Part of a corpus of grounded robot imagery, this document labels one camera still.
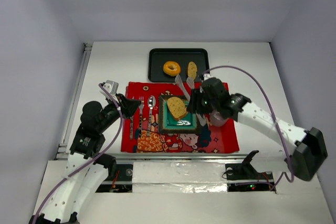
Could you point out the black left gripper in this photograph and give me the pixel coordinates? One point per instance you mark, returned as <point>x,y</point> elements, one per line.
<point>123,104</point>

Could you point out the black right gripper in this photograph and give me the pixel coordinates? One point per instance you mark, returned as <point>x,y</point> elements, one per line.
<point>197,100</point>

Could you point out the metal serving tongs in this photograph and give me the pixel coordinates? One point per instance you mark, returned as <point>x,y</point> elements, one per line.
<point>191,85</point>

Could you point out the pale bread slice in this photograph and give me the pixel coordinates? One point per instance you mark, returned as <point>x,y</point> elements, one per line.
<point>192,70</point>

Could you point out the brown bread slice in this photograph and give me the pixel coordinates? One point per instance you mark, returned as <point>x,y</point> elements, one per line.
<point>176,107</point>

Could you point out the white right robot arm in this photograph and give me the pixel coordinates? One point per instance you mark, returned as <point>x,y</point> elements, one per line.
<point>305,150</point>

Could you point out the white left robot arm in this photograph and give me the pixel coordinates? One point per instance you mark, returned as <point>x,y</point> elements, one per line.
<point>87,164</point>

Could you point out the lilac mug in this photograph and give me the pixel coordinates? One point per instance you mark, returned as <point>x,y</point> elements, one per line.
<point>216,119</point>

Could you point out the red patterned placemat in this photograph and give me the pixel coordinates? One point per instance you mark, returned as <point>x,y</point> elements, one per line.
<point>211,139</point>

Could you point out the teal square plate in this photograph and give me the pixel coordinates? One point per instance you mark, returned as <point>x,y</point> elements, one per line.
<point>168,125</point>

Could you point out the glazed donut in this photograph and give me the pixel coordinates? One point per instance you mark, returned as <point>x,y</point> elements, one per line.
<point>171,68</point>

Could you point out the black baking tray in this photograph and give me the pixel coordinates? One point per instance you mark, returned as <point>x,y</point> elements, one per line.
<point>159,56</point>

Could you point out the silver foil covered panel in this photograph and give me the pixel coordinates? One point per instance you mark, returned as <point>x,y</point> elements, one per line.
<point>178,177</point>

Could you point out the patterned handle knife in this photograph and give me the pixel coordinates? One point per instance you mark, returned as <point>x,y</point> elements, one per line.
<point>131,135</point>

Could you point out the patterned handle fork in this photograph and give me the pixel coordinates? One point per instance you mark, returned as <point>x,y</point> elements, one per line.
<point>141,115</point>

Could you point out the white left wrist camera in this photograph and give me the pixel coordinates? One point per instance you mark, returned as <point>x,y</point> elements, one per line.
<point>111,87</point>

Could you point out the patterned handle spoon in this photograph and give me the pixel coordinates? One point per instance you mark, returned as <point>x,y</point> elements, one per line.
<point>151,105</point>

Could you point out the aluminium frame rail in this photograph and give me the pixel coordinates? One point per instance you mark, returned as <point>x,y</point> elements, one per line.
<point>248,68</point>

